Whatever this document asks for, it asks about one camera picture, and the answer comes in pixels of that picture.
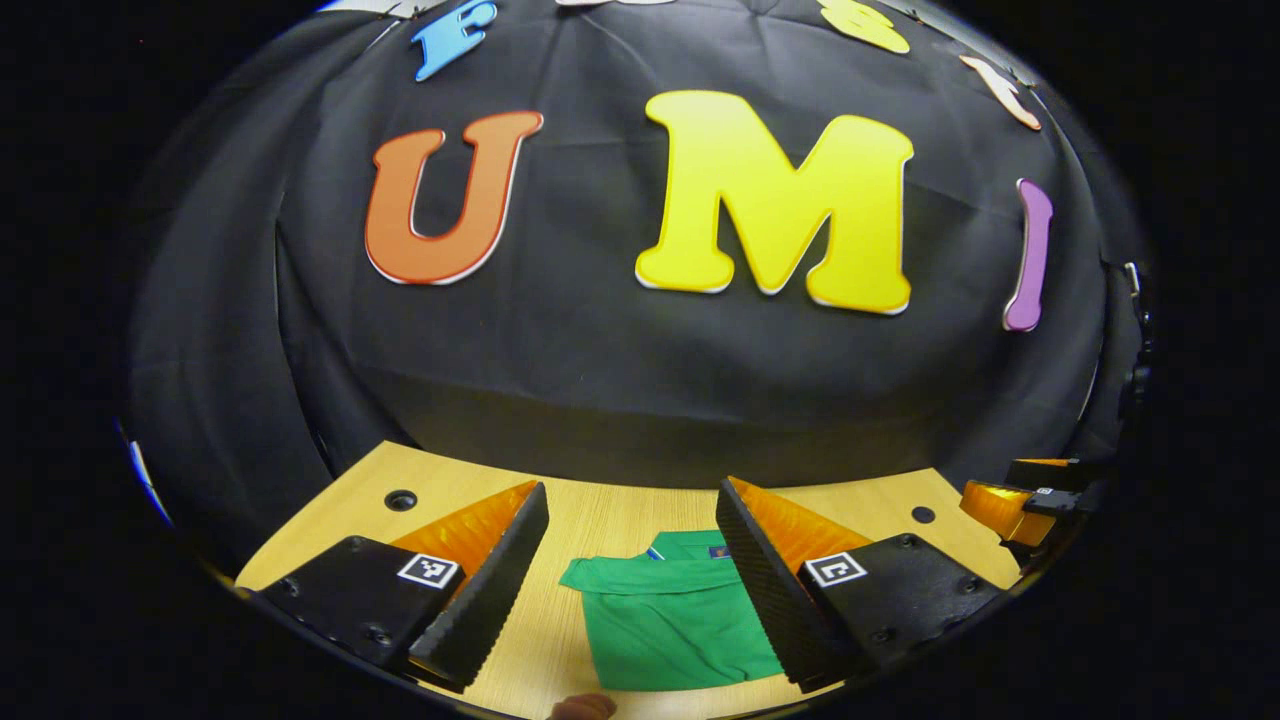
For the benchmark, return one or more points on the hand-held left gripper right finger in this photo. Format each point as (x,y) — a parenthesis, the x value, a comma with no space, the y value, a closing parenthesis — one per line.
(770,590)

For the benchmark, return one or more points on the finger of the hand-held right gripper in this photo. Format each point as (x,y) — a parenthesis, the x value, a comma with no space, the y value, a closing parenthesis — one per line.
(1050,472)
(1052,503)

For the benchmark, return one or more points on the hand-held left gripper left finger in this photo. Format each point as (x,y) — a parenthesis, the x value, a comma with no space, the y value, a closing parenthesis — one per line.
(490,590)

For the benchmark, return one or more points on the green T-shirt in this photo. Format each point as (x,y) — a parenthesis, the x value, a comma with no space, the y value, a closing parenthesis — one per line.
(670,630)

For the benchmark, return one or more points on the black backdrop cloth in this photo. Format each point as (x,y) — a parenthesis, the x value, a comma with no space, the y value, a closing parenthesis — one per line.
(620,360)

